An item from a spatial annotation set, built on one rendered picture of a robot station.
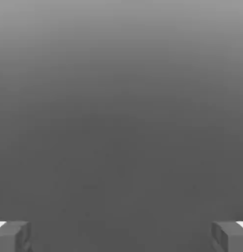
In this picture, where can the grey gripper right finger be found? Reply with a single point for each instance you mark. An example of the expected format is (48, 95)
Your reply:
(232, 237)

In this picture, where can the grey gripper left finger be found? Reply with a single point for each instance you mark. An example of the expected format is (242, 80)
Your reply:
(8, 236)

